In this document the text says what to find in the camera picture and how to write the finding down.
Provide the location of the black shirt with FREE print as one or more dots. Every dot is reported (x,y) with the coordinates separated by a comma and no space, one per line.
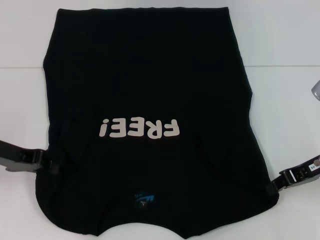
(150,75)

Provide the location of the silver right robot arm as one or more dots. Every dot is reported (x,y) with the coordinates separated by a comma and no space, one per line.
(316,90)

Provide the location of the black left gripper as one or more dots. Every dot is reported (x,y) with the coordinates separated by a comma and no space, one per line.
(22,161)

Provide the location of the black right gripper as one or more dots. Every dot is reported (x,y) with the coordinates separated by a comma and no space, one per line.
(305,173)

